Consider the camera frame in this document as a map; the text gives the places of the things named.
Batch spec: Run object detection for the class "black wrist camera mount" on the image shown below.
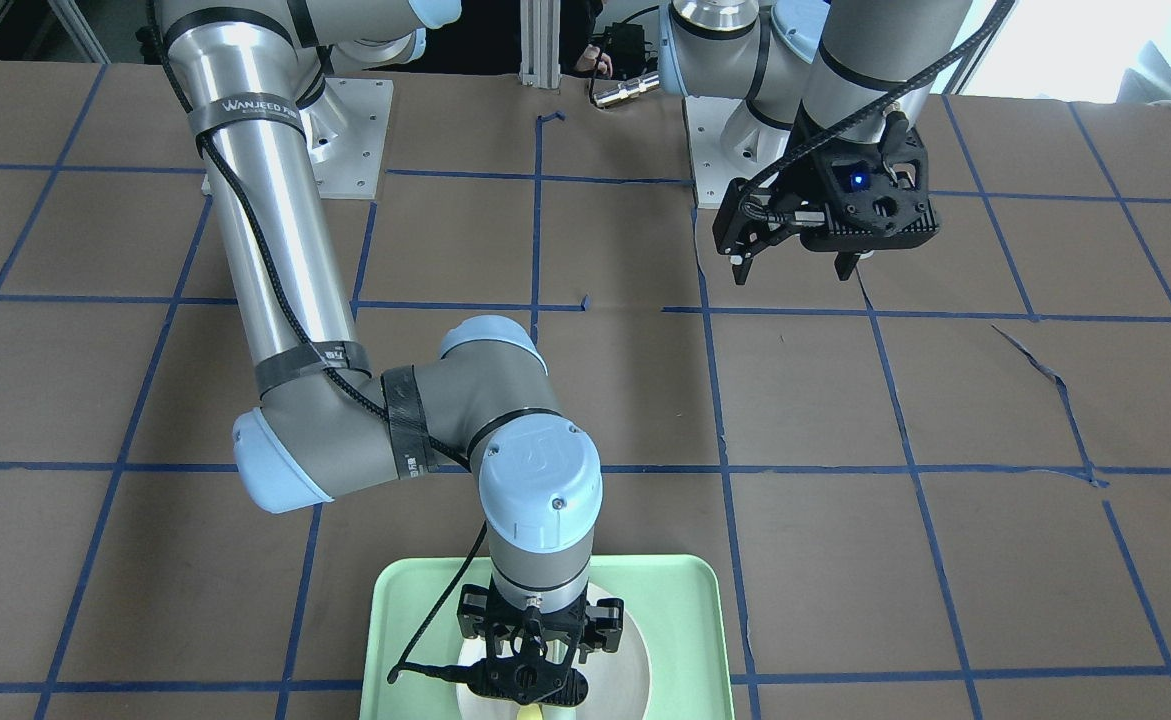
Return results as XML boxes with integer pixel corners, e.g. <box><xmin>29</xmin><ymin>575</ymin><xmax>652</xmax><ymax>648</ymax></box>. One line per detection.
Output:
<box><xmin>790</xmin><ymin>128</ymin><xmax>941</xmax><ymax>252</ymax></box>

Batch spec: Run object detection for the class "aluminium frame post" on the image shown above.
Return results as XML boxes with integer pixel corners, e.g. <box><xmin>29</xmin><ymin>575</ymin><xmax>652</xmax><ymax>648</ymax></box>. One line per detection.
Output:
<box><xmin>518</xmin><ymin>0</ymin><xmax>562</xmax><ymax>91</ymax></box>

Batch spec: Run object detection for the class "cream round plate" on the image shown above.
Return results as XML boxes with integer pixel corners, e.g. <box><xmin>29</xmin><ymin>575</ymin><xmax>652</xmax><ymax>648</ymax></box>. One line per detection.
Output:
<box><xmin>453</xmin><ymin>577</ymin><xmax>655</xmax><ymax>719</ymax></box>

